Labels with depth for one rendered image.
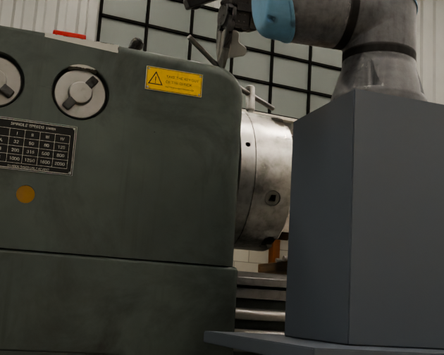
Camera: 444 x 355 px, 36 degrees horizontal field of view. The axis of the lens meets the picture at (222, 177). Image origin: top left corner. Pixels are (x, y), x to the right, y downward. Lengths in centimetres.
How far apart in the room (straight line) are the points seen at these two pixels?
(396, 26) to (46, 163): 63
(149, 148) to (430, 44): 1023
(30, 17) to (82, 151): 749
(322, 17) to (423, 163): 27
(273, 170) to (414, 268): 54
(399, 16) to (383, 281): 41
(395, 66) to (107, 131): 52
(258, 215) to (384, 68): 52
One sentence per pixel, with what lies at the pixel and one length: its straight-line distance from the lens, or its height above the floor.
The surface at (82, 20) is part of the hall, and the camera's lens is 879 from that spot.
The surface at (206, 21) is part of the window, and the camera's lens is 934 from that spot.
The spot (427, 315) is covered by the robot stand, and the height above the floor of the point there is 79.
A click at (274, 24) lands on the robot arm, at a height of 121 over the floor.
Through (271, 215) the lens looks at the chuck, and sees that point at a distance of 147.
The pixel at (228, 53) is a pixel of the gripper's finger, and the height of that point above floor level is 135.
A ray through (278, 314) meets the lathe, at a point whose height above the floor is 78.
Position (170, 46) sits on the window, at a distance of 903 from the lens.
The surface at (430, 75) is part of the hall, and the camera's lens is 1120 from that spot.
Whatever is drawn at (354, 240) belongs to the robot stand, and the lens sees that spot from 94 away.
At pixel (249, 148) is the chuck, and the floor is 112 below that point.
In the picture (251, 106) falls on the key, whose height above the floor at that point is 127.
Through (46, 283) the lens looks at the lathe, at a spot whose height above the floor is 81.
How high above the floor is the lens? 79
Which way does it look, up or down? 11 degrees up
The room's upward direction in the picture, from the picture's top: 4 degrees clockwise
